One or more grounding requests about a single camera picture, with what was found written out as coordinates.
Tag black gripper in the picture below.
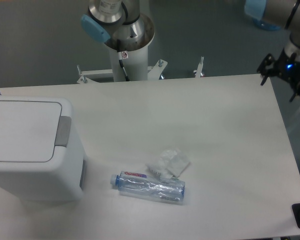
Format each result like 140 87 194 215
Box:
256 53 300 102

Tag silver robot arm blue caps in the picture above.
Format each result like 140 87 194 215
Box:
80 0 146 52

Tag grey trash can push button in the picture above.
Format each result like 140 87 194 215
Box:
55 116 72 147

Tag white plastic trash can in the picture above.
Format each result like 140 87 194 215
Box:
0 95 86 201

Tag crumpled clear plastic wrapper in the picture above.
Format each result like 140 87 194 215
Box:
146 148 191 179

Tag crushed clear plastic water bottle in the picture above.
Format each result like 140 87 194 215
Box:
110 171 186 203

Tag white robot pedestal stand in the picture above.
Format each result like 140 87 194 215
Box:
76 13 205 85

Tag black cable on pedestal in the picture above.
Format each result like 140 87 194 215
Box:
116 38 130 82

